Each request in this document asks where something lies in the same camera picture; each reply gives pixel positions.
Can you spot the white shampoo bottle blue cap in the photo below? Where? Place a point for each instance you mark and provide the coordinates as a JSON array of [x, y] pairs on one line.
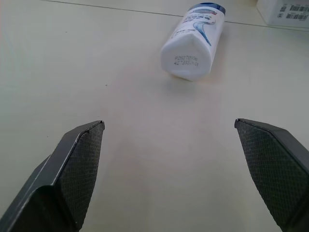
[[190, 46]]

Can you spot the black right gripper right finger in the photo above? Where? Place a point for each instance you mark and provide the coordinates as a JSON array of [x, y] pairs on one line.
[[277, 169]]

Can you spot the white box with barcode labels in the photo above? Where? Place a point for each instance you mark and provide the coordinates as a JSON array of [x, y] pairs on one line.
[[287, 12]]

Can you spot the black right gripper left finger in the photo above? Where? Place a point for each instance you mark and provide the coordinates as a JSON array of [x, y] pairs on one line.
[[60, 178]]

